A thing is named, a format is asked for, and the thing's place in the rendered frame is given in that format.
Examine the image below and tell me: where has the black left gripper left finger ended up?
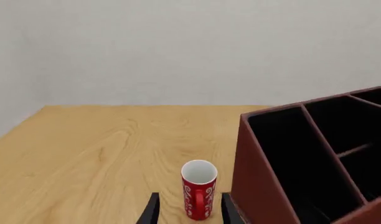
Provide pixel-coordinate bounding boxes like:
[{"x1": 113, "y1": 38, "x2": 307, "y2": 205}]
[{"x1": 137, "y1": 192, "x2": 161, "y2": 224}]

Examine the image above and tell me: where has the red mug with white pattern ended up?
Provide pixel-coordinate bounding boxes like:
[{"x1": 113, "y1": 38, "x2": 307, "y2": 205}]
[{"x1": 181, "y1": 159, "x2": 218, "y2": 222}]

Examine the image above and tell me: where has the red-brown desk caddy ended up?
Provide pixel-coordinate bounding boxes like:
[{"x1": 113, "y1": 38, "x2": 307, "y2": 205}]
[{"x1": 228, "y1": 86, "x2": 381, "y2": 224}]

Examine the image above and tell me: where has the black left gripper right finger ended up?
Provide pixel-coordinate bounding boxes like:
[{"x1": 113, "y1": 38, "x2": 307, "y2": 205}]
[{"x1": 220, "y1": 192, "x2": 246, "y2": 224}]

